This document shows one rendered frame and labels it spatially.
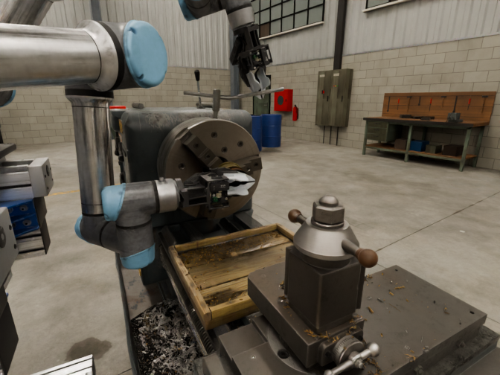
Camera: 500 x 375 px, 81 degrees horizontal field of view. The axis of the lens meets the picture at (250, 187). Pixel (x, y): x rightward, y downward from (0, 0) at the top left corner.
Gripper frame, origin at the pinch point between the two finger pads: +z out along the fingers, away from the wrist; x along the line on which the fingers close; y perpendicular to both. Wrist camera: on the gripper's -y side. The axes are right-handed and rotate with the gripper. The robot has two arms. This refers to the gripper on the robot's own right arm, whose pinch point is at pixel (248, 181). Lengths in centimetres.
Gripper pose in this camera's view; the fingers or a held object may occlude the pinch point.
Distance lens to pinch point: 78.5
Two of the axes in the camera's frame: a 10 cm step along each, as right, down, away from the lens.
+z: 9.0, -1.3, 4.2
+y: 4.4, 2.6, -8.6
